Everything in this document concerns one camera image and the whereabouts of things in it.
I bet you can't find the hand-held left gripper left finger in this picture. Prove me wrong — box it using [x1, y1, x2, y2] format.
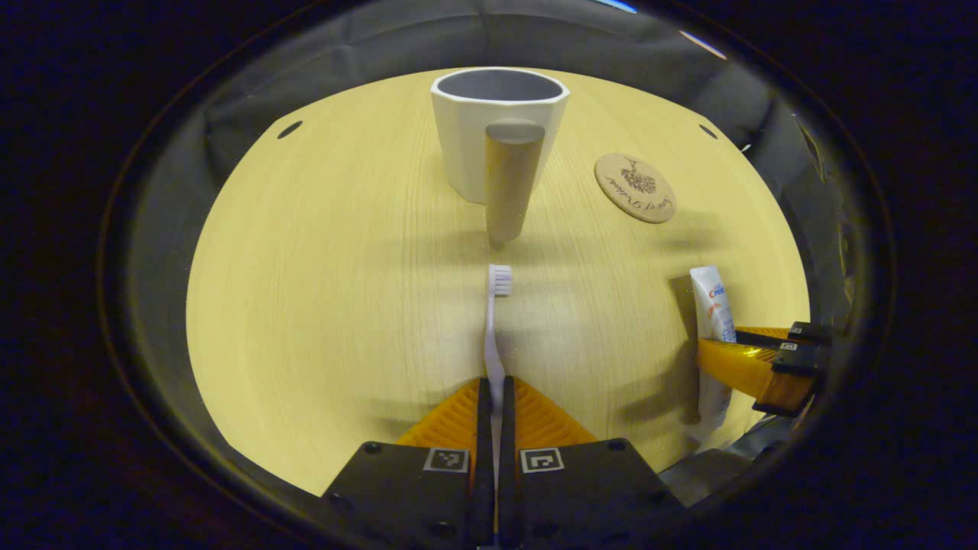
[321, 377, 496, 550]

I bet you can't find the light wooden desktop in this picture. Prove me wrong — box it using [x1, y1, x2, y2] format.
[186, 67, 811, 497]

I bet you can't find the round cork coaster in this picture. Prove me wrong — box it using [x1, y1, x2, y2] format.
[594, 153, 678, 225]

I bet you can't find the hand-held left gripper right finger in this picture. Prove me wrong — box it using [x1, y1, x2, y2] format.
[498, 377, 688, 550]

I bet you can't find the white toothpaste tube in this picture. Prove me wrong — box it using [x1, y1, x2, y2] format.
[686, 265, 739, 445]

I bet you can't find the white toothbrush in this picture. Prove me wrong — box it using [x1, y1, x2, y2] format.
[483, 264, 514, 490]

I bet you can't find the white cup with wooden handle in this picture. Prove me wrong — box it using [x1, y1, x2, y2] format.
[430, 67, 571, 249]

